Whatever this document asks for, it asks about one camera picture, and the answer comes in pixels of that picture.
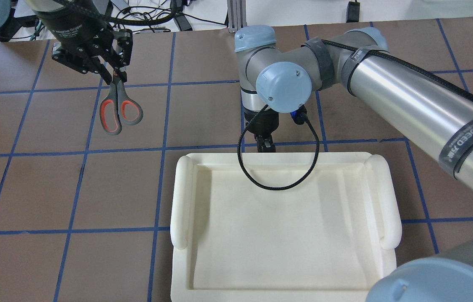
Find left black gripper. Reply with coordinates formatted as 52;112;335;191
51;23;133;85

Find orange grey handled scissors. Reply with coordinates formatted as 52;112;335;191
99;75;144;135

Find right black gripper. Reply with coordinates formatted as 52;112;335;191
244;108;279;153

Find white plastic tray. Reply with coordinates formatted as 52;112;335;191
171;152;403;302

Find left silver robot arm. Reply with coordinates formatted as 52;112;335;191
0;0;133;85

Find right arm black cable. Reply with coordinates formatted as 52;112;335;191
236;39;473;191

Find aluminium frame post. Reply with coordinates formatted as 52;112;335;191
227;0;248;33

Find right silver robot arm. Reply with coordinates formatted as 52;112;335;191
234;25;473;302

